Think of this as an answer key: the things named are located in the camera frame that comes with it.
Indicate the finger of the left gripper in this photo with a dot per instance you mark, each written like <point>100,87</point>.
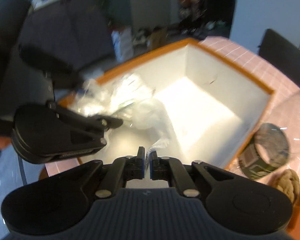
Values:
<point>82,144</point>
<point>88,123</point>

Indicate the orange white storage box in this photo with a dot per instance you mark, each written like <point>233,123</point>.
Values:
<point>212,106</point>

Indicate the brown knitted soft item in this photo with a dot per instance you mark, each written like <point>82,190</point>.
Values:
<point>289,184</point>

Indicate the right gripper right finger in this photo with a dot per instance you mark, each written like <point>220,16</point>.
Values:
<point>174,173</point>

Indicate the clear water bottle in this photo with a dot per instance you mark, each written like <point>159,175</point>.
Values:
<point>267,151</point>

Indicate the clear plastic bag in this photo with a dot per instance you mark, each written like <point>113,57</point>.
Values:
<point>130,99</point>

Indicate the black dining chair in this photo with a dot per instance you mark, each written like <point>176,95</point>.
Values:
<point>282,54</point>

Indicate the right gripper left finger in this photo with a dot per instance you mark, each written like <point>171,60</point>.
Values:
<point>121,171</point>

